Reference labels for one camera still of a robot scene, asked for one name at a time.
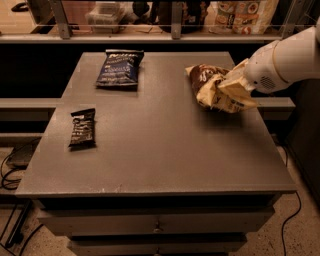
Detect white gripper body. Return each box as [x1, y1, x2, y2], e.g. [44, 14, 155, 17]
[244, 40, 290, 94]

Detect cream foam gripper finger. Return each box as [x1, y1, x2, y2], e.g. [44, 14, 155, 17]
[218, 74, 255, 104]
[226, 58, 249, 80]

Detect brown and cream chip bag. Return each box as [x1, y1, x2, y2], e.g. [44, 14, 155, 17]
[185, 64, 258, 113]

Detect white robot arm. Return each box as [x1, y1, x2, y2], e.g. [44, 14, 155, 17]
[218, 23, 320, 99]

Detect colourful snack bag on shelf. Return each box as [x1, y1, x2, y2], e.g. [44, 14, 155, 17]
[209, 0, 279, 35]

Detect dark bag on shelf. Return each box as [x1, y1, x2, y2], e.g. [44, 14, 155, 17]
[150, 0, 210, 33]

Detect blue chip bag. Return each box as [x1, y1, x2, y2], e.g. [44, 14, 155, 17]
[95, 49, 144, 87]

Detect small black snack bag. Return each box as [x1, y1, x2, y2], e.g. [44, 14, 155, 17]
[69, 108, 96, 147]

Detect grey cabinet with drawers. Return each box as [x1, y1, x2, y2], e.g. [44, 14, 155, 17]
[15, 50, 298, 256]

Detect clear plastic container on shelf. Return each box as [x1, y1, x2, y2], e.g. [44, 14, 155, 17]
[85, 2, 125, 33]

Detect upper grey drawer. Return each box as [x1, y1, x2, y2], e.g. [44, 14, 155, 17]
[38, 207, 274, 237]

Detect grey drawer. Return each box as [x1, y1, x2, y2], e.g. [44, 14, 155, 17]
[68, 234, 247, 256]
[38, 207, 274, 237]

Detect lower grey drawer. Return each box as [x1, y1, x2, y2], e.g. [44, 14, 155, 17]
[68, 234, 247, 256]

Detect black power adapter box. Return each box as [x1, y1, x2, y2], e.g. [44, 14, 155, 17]
[6, 145, 35, 169]

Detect black cable on right floor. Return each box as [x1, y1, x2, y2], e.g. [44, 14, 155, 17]
[280, 191, 302, 256]

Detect grey metal shelf rail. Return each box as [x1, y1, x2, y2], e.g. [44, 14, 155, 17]
[0, 0, 319, 44]

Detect black cables on left floor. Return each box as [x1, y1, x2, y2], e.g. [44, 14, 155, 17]
[0, 137, 44, 256]

